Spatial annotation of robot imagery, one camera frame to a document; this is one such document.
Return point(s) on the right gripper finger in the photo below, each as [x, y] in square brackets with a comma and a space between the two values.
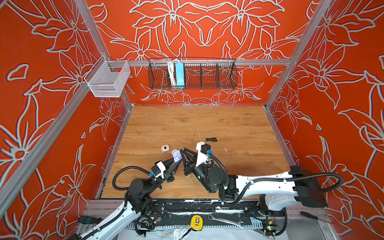
[188, 165]
[191, 155]

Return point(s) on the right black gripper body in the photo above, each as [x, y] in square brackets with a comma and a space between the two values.
[202, 174]

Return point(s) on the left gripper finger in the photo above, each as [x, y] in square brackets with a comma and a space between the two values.
[168, 163]
[174, 168]

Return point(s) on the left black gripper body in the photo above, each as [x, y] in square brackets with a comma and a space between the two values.
[168, 179]

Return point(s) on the purple round puck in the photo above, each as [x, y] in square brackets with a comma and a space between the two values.
[177, 156]

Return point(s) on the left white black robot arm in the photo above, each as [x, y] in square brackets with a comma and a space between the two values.
[137, 203]

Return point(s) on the silver wrench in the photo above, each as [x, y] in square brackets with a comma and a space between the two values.
[238, 224]

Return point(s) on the yellow tape measure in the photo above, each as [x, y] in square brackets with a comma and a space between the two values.
[196, 223]

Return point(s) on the light blue box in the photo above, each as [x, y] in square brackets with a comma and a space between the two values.
[180, 75]

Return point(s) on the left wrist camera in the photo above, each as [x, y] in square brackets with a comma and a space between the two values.
[157, 171]

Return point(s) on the yellow black handled screwdriver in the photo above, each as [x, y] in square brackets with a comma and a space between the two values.
[208, 139]

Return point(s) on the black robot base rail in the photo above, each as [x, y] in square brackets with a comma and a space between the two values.
[177, 213]

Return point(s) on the black wire wall basket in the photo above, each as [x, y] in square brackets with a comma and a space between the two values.
[200, 73]

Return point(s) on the green handled screwdriver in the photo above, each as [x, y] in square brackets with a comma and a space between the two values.
[89, 220]

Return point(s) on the clear mesh wall basket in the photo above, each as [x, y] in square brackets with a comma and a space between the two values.
[107, 79]

